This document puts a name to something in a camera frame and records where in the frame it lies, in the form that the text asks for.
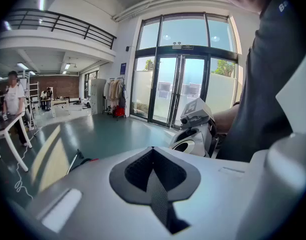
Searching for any emergency exit light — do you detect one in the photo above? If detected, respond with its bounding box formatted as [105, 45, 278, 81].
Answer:
[172, 41, 194, 51]

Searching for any white shelving rack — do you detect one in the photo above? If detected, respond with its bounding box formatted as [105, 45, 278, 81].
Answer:
[22, 71, 41, 131]

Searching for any person's black clothing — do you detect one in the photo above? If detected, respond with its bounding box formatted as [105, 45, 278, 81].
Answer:
[216, 0, 306, 164]

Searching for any white locker cabinet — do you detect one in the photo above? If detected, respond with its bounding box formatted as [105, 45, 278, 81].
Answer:
[89, 78, 106, 115]

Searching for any person's right forearm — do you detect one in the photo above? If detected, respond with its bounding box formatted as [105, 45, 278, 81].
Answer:
[214, 102, 241, 135]

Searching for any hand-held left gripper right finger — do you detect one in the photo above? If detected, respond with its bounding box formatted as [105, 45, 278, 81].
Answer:
[152, 146, 251, 240]

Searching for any black balcony railing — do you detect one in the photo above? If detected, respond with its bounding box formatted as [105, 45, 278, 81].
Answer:
[2, 8, 117, 50]

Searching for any white extension cable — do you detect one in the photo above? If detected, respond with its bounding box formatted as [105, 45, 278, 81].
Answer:
[14, 126, 43, 201]

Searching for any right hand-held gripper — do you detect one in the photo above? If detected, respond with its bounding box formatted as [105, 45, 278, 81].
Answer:
[180, 97, 220, 159]

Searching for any pale wooden work table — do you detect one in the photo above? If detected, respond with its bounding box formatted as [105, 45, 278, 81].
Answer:
[49, 97, 70, 119]

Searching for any clothes rack with coats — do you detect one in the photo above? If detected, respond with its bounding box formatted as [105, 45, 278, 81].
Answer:
[102, 77, 128, 121]

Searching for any black-framed glass window wall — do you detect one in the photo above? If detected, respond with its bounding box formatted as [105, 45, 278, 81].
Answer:
[130, 12, 240, 131]

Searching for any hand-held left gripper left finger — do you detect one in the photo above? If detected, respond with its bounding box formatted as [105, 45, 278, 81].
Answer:
[25, 146, 168, 240]

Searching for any black vacuum hose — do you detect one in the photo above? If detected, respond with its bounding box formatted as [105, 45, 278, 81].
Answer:
[69, 158, 92, 173]

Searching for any paper notice on glass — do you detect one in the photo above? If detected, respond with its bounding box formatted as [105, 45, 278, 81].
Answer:
[157, 81, 171, 99]
[182, 82, 202, 100]

